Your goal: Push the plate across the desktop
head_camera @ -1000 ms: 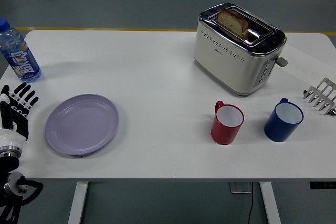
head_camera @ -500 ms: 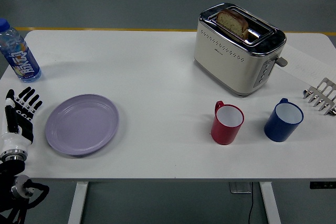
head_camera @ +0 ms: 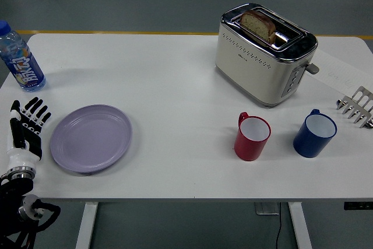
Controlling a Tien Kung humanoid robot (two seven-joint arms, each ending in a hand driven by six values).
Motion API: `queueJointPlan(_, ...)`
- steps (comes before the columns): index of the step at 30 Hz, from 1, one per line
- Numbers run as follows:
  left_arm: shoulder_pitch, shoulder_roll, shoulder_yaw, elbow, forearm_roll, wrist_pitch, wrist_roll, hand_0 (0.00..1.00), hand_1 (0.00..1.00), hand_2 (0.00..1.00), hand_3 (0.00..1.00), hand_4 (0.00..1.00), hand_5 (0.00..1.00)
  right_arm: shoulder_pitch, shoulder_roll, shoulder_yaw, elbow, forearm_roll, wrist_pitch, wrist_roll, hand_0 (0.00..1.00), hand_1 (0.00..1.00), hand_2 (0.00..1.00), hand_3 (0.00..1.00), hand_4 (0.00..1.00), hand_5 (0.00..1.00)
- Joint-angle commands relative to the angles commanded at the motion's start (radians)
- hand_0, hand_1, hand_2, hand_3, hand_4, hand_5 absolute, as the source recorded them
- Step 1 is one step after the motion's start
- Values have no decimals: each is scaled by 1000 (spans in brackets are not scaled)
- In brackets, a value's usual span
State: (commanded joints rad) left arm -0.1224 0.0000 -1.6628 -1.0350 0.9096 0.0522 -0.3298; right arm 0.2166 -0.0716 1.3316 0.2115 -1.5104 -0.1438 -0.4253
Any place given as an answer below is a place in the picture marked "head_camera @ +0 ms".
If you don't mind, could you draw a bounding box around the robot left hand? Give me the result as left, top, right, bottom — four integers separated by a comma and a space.
6, 96, 52, 171

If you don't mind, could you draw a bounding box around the blue mug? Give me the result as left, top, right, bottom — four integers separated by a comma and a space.
293, 108, 338, 159

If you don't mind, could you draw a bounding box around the silver metal rack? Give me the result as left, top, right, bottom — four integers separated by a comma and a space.
335, 86, 373, 129

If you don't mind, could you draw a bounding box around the brown-crusted bread slice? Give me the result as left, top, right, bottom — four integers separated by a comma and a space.
240, 9, 276, 44

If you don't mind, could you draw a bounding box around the cream and chrome toaster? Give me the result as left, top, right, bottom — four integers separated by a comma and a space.
214, 3, 320, 108

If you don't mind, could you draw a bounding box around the white paper sheet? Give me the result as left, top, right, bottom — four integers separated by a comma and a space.
304, 47, 373, 94

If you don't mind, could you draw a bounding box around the black table control panel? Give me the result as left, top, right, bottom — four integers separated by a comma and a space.
343, 201, 373, 211

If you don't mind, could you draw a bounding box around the black cable under table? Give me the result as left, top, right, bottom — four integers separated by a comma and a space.
275, 202, 283, 249

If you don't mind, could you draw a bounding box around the blue labelled drink bottle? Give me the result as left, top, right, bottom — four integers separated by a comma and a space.
0, 20, 47, 93

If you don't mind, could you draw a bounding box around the red mug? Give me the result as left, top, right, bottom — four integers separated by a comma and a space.
234, 111, 272, 162

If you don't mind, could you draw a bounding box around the lilac round plate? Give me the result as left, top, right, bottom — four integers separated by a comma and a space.
50, 104, 133, 174

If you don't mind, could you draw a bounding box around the clear bracket under table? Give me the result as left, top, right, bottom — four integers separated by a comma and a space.
254, 202, 280, 216

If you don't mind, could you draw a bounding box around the white table leg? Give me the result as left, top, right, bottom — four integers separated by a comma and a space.
75, 202, 98, 249
287, 202, 312, 249

